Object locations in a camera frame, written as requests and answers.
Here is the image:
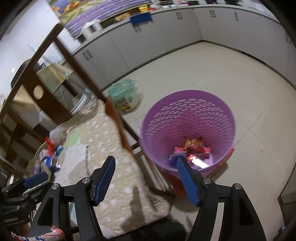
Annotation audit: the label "blue white tissue pack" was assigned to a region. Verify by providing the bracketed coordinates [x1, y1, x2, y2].
[34, 156, 61, 174]

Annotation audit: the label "white rice cooker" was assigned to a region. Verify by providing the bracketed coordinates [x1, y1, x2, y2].
[81, 19, 103, 40]

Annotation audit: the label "purple perforated waste basket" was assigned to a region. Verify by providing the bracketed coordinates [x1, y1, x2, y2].
[139, 90, 236, 177]

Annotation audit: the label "grey kitchen cabinets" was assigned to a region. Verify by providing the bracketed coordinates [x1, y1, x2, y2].
[73, 4, 295, 88]

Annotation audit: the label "red foil snack wrapper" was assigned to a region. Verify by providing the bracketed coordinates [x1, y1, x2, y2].
[45, 137, 55, 156]

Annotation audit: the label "cartoon wall mural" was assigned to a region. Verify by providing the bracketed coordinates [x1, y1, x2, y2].
[47, 0, 152, 38]

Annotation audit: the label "quilted patchwork table cover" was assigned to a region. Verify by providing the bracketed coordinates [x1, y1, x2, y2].
[26, 98, 171, 239]

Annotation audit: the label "green plastic bag on floor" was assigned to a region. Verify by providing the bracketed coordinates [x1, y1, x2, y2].
[105, 79, 143, 114]

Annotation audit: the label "dark wooden chair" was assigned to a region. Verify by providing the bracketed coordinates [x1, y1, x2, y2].
[0, 22, 142, 163]

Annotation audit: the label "trash pile inside basket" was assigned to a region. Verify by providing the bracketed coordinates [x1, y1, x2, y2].
[168, 138, 211, 169]

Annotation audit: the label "blue cloth on counter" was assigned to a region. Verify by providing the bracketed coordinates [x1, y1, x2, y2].
[130, 12, 152, 26]

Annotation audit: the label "clear plastic bag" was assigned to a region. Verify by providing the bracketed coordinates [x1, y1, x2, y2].
[49, 126, 67, 146]

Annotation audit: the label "red printed packet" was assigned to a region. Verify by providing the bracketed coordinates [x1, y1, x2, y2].
[11, 226, 65, 241]

